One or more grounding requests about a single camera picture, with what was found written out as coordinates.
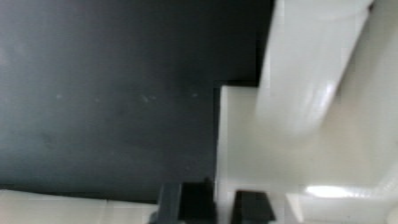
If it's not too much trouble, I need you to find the white U-shaped obstacle fence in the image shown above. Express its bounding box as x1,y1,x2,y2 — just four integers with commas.
0,190,157,224

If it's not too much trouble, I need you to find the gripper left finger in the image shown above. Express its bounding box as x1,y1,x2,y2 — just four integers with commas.
148,179,217,224

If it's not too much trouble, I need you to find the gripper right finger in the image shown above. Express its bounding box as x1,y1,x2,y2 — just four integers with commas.
231,190,276,224

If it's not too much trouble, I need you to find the white chair seat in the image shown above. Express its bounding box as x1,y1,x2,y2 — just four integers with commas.
215,0,398,224

